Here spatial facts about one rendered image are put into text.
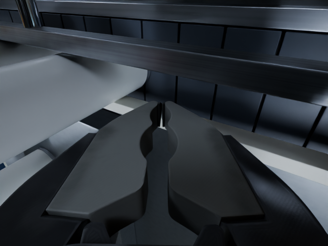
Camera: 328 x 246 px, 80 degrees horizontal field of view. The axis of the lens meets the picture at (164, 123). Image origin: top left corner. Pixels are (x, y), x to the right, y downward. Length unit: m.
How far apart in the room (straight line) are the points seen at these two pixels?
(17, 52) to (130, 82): 0.10
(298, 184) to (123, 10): 0.26
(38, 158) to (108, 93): 0.37
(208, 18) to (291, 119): 0.10
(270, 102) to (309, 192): 0.14
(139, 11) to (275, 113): 0.15
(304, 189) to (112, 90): 0.23
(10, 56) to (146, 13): 0.12
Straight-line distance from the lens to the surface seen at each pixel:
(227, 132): 0.16
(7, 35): 0.21
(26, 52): 0.22
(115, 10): 0.22
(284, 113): 0.18
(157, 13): 0.19
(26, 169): 0.50
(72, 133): 0.39
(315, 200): 0.30
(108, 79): 0.16
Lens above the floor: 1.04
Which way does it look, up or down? 46 degrees down
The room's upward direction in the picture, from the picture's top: 132 degrees counter-clockwise
